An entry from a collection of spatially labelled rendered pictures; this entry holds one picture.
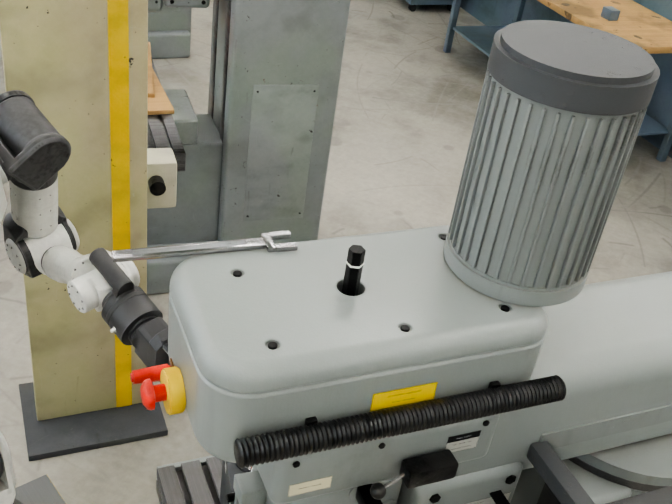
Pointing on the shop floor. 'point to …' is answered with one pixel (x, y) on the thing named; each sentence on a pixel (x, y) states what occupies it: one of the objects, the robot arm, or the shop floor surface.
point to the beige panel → (85, 212)
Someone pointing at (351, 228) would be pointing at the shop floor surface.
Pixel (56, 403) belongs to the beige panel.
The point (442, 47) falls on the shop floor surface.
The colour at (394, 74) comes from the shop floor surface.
